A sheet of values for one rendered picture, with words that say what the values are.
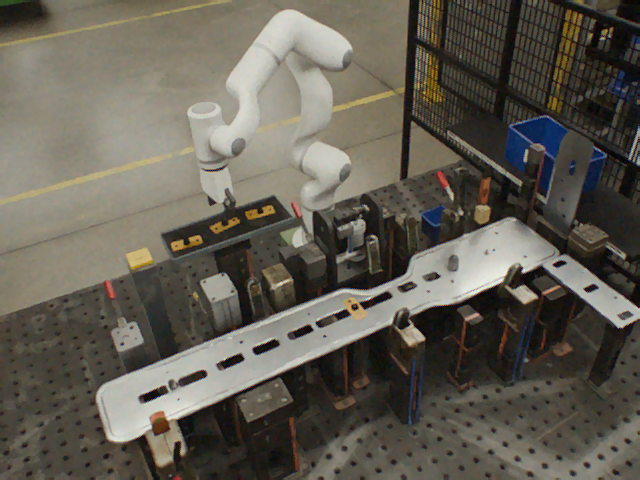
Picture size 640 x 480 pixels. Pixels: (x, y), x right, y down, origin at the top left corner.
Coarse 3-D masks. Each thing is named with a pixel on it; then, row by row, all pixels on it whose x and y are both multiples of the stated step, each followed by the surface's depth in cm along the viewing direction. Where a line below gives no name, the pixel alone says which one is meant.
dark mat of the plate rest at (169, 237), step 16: (240, 208) 184; (256, 208) 184; (192, 224) 179; (208, 224) 179; (240, 224) 178; (256, 224) 178; (272, 224) 178; (176, 240) 174; (208, 240) 173; (224, 240) 173; (176, 256) 168
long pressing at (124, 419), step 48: (480, 240) 193; (528, 240) 192; (384, 288) 178; (432, 288) 177; (480, 288) 177; (240, 336) 166; (336, 336) 165; (144, 384) 155; (192, 384) 154; (240, 384) 154; (144, 432) 145
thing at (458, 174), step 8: (464, 168) 186; (456, 176) 186; (464, 176) 183; (456, 184) 187; (464, 184) 188; (456, 192) 188; (464, 192) 190; (456, 200) 190; (464, 200) 191; (456, 208) 191; (464, 208) 193; (464, 216) 194
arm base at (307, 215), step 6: (306, 210) 213; (306, 216) 215; (312, 216) 214; (306, 222) 217; (312, 222) 216; (300, 228) 233; (312, 228) 217; (294, 234) 230; (300, 234) 231; (294, 240) 228; (300, 240) 228
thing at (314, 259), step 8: (304, 248) 182; (312, 248) 182; (304, 256) 179; (312, 256) 178; (320, 256) 178; (304, 264) 179; (312, 264) 177; (320, 264) 179; (304, 272) 181; (312, 272) 179; (320, 272) 181; (304, 280) 183; (312, 280) 181; (320, 280) 183; (304, 288) 188; (312, 288) 183; (320, 288) 185; (304, 296) 190; (312, 296) 186; (304, 328) 201; (312, 328) 194
